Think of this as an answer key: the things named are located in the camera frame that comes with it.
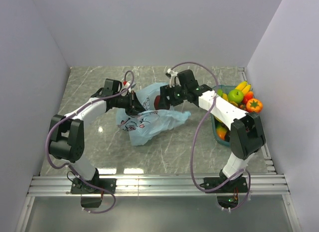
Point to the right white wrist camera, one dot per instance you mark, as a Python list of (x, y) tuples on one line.
[(171, 74)]

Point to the red fake apple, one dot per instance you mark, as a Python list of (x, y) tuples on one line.
[(157, 105)]

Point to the yellow fake mango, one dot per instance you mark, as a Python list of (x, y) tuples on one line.
[(225, 97)]

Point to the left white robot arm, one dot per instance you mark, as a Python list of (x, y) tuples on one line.
[(65, 140)]

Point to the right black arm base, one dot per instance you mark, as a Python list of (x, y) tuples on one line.
[(233, 194)]

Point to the green fake leaf fruit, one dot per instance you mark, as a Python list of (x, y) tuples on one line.
[(219, 92)]

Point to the orange fake persimmon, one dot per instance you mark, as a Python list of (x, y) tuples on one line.
[(254, 105)]

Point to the green fake apple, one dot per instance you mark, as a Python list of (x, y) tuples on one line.
[(236, 96)]

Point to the yellow fake bananas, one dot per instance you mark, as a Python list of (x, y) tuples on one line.
[(244, 87)]

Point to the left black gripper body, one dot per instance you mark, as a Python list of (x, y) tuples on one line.
[(122, 102)]

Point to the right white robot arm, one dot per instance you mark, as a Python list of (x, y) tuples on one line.
[(246, 130)]

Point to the light blue plastic bag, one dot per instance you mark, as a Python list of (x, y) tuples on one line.
[(146, 125)]

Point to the teal plastic fruit basket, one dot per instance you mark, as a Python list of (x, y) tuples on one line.
[(215, 122)]

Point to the small orange fake fruit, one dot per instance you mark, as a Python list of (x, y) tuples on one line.
[(221, 132)]

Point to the red orange fake pepper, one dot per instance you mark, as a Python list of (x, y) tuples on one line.
[(249, 95)]

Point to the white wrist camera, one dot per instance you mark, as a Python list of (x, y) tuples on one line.
[(171, 74), (129, 85)]

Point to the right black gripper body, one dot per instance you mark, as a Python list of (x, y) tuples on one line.
[(176, 95)]

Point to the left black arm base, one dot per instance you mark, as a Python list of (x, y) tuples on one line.
[(92, 196)]

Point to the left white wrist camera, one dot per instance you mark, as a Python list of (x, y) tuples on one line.
[(129, 85)]

